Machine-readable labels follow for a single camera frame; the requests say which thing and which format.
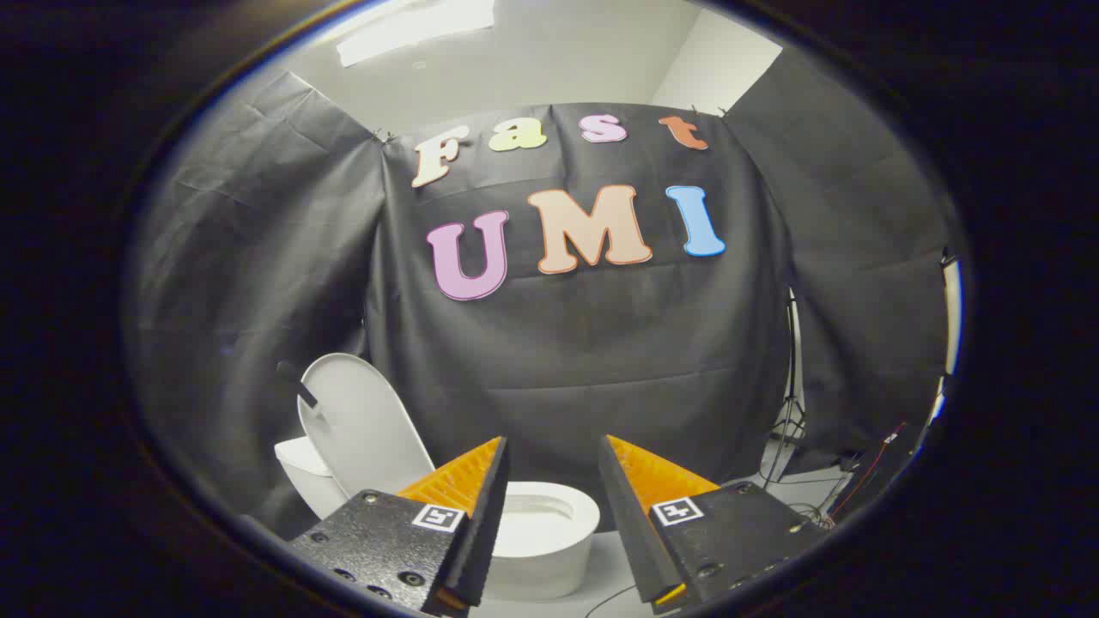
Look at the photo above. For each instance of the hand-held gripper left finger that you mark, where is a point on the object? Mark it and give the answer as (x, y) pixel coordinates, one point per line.
(482, 524)

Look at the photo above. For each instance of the white toilet lid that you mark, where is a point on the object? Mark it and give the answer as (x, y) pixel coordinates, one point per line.
(365, 429)

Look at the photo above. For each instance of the black backdrop cloth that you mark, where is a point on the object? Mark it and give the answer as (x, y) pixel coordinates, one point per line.
(584, 360)

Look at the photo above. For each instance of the black tripod stand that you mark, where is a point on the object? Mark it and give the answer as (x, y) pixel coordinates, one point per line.
(792, 412)

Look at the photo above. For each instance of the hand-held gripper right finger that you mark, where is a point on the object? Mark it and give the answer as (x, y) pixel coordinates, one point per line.
(631, 524)

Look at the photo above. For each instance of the white toilet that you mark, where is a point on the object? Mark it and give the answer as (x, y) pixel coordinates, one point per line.
(545, 536)

